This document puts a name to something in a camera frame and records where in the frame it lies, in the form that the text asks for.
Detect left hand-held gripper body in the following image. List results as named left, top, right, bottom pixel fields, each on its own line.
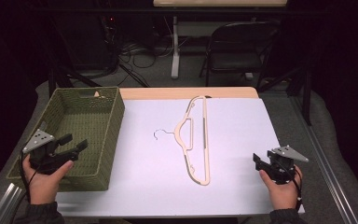
left=22, top=129, right=76, bottom=175

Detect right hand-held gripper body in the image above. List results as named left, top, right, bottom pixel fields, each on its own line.
left=266, top=145, right=310, bottom=186

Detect green woven basket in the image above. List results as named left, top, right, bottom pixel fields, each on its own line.
left=6, top=86, right=126, bottom=192

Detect beige clothes hanger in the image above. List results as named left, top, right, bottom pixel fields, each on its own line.
left=153, top=94, right=212, bottom=187

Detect person's right hand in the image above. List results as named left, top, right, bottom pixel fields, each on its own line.
left=258, top=167, right=304, bottom=211

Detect person's left hand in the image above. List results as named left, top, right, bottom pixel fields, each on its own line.
left=21, top=154, right=75, bottom=205

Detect white table sheet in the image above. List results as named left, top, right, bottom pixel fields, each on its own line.
left=55, top=97, right=306, bottom=218

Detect black metal stand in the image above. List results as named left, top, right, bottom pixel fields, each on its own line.
left=256, top=59, right=313, bottom=127
left=47, top=36, right=102, bottom=98

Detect dark equipment box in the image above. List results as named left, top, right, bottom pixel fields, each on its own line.
left=51, top=12, right=117, bottom=72

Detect black folding chair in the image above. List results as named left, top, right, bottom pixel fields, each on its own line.
left=198, top=20, right=282, bottom=91

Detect white background table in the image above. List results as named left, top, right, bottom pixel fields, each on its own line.
left=152, top=0, right=289, bottom=80

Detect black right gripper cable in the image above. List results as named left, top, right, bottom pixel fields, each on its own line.
left=279, top=166, right=304, bottom=213

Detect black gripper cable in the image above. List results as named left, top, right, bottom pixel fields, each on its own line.
left=18, top=150, right=38, bottom=203
left=279, top=166, right=304, bottom=213

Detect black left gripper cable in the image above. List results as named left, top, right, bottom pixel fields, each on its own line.
left=18, top=150, right=38, bottom=203

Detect aluminium rail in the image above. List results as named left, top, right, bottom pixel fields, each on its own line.
left=288, top=92, right=358, bottom=224
left=0, top=182, right=25, bottom=224

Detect tangle of floor cables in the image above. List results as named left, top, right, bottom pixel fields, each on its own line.
left=103, top=15, right=181, bottom=89

